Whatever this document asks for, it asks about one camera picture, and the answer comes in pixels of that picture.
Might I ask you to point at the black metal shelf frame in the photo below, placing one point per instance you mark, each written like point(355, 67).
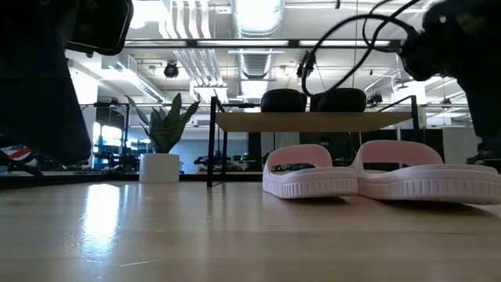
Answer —
point(211, 149)

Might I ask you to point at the black background robot station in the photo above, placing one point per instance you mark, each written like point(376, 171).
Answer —
point(231, 161)

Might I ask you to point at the pink rubber slide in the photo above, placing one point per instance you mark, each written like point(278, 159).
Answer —
point(309, 184)
point(426, 184)

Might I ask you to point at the dark background workstation frame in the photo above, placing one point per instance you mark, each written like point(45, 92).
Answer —
point(117, 154)

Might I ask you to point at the wooden shelf board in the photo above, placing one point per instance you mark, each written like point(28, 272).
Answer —
point(313, 122)

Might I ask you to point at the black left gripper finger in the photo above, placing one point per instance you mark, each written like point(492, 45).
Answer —
point(43, 121)

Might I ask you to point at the green leafy plant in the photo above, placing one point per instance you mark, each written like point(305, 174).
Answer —
point(168, 129)

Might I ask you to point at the overhead frame beam with lights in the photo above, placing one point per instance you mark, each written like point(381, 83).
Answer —
point(242, 43)

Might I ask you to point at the dark blue rubber slide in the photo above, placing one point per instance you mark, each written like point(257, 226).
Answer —
point(338, 101)
point(283, 101)

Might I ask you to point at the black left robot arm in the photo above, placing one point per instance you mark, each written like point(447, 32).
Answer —
point(31, 19)

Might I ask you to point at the silver ceiling air duct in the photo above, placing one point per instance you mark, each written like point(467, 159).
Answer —
point(256, 19)

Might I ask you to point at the black overhead camera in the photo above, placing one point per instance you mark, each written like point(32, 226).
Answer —
point(309, 62)

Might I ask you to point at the black table edge rail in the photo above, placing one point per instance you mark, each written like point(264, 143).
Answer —
point(195, 177)

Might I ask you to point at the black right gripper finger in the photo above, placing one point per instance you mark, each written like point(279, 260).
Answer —
point(487, 105)

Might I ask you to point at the white plant pot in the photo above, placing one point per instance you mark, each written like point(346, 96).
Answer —
point(159, 168)

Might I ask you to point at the black round hanging spotlight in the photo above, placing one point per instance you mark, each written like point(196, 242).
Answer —
point(171, 70)

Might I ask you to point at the person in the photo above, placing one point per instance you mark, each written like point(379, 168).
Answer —
point(485, 153)

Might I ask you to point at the small black hanging camera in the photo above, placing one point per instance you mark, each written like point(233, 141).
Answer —
point(375, 99)

